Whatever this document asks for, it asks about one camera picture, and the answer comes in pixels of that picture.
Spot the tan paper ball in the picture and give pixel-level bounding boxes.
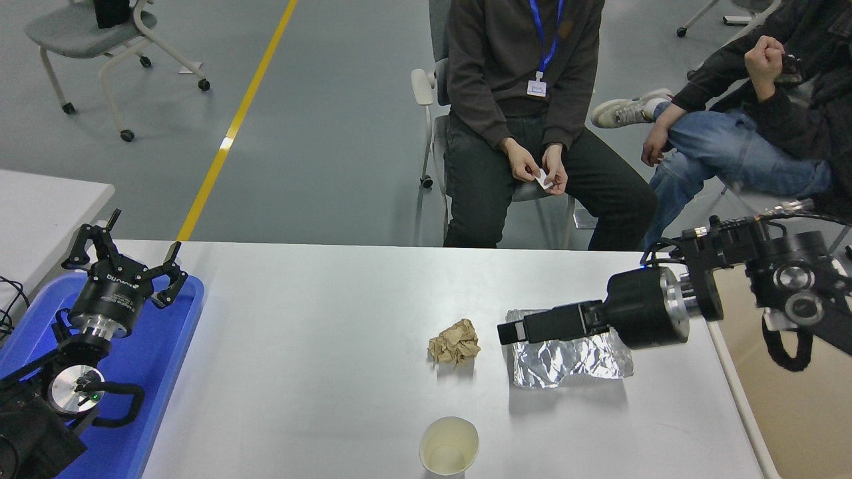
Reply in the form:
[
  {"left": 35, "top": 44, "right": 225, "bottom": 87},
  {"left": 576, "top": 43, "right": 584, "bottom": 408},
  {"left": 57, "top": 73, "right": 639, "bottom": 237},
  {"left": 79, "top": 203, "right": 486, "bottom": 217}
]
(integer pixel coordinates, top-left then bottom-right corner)
[{"left": 427, "top": 318, "right": 482, "bottom": 369}]

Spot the grey wheeled chair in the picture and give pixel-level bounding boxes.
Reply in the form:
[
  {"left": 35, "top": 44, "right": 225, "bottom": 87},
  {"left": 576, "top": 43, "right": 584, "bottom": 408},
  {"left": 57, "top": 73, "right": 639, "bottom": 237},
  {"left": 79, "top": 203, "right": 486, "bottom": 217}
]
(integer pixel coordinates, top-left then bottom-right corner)
[{"left": 23, "top": 0, "right": 211, "bottom": 144}]

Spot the thin black cable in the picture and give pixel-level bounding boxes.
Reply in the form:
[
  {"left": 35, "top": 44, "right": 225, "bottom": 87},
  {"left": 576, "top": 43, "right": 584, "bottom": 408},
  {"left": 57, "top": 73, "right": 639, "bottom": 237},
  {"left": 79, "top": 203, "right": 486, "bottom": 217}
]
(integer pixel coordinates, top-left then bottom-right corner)
[{"left": 0, "top": 275, "right": 31, "bottom": 343}]

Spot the silver foil tray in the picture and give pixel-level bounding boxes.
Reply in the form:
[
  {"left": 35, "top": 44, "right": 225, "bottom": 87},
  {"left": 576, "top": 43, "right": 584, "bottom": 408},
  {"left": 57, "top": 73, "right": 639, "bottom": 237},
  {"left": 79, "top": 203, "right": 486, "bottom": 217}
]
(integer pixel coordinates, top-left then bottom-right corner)
[{"left": 505, "top": 308, "right": 635, "bottom": 389}]

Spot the grey chair with white legs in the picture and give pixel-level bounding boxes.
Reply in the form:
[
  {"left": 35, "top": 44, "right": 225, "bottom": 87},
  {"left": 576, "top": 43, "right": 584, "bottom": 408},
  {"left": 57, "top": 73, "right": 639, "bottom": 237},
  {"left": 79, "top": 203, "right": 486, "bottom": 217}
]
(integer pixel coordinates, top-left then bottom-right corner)
[{"left": 675, "top": 0, "right": 781, "bottom": 78}]

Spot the blue plastic tray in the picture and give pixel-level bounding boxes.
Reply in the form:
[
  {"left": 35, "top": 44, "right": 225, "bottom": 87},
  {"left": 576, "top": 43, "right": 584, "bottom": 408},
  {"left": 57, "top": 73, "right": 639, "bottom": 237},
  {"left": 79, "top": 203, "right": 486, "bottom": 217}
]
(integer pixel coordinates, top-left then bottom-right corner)
[{"left": 0, "top": 271, "right": 206, "bottom": 479}]

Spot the black bag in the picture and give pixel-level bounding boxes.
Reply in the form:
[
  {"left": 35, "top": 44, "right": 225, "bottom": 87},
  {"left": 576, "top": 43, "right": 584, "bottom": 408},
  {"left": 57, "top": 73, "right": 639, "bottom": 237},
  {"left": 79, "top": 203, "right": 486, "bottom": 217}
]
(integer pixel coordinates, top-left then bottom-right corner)
[{"left": 92, "top": 0, "right": 134, "bottom": 31}]

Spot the white paper cup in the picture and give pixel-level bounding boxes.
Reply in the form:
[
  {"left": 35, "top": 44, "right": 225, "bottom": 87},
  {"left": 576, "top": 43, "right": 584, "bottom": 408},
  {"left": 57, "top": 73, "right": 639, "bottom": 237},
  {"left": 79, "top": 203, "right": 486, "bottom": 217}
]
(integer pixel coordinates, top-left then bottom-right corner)
[{"left": 419, "top": 416, "right": 480, "bottom": 478}]

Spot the person's right hand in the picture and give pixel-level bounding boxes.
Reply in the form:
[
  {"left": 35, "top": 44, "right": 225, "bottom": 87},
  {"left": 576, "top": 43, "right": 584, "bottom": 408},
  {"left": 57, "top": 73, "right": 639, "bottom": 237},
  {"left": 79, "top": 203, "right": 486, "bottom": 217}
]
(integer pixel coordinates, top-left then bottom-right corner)
[
  {"left": 642, "top": 123, "right": 673, "bottom": 167},
  {"left": 503, "top": 138, "right": 541, "bottom": 180}
]

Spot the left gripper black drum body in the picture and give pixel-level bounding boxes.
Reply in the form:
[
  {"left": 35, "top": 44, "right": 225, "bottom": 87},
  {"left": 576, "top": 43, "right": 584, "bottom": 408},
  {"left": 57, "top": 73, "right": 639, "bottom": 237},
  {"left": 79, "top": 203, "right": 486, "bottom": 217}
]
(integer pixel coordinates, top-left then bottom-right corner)
[{"left": 69, "top": 264, "right": 155, "bottom": 325}]

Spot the white side table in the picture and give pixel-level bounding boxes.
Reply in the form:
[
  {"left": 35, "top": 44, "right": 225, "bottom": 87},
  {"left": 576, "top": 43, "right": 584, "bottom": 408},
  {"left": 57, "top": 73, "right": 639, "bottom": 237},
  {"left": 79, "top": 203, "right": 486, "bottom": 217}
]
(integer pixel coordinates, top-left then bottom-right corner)
[{"left": 0, "top": 169, "right": 116, "bottom": 313}]

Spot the white seat chair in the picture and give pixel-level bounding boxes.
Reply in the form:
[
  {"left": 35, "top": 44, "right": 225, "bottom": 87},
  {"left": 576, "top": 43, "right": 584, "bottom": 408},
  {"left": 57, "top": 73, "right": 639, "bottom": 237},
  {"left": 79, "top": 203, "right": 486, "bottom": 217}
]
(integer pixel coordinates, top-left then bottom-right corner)
[{"left": 721, "top": 183, "right": 852, "bottom": 253}]

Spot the white armrest office chair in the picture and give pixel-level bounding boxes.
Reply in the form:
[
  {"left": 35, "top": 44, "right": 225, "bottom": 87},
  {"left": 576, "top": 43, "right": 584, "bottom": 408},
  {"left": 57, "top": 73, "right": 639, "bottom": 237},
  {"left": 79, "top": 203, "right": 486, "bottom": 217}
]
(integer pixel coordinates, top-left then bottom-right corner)
[{"left": 411, "top": 0, "right": 578, "bottom": 250}]

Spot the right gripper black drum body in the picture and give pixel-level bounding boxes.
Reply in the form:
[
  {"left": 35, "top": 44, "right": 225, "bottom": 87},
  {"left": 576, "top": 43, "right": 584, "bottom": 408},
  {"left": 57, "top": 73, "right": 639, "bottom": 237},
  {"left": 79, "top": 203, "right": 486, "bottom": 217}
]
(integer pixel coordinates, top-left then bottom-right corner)
[{"left": 607, "top": 266, "right": 690, "bottom": 350}]

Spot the blue lanyard with badge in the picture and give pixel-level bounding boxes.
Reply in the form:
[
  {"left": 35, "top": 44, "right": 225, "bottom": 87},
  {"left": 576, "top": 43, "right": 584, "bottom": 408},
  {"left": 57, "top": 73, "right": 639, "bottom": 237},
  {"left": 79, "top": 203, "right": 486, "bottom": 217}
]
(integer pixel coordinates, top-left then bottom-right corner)
[{"left": 527, "top": 0, "right": 566, "bottom": 98}]

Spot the large pale plastic bin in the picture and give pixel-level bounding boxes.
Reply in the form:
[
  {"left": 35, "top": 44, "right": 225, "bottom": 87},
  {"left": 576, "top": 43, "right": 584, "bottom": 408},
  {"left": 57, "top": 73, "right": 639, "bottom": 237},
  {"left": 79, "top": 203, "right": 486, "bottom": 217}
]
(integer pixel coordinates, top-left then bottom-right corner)
[{"left": 692, "top": 256, "right": 852, "bottom": 479}]

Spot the person's left hand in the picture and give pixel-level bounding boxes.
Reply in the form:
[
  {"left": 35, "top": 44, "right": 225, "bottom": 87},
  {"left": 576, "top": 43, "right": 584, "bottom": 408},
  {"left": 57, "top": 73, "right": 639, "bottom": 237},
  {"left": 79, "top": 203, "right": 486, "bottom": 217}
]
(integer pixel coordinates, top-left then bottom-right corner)
[
  {"left": 745, "top": 35, "right": 785, "bottom": 87},
  {"left": 542, "top": 144, "right": 568, "bottom": 196}
]

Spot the person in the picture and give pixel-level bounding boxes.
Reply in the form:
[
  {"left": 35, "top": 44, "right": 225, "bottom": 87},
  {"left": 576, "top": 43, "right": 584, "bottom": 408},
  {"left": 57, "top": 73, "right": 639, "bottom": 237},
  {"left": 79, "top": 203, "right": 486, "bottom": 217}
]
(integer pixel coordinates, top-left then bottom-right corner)
[
  {"left": 443, "top": 0, "right": 658, "bottom": 252},
  {"left": 591, "top": 0, "right": 852, "bottom": 252}
]

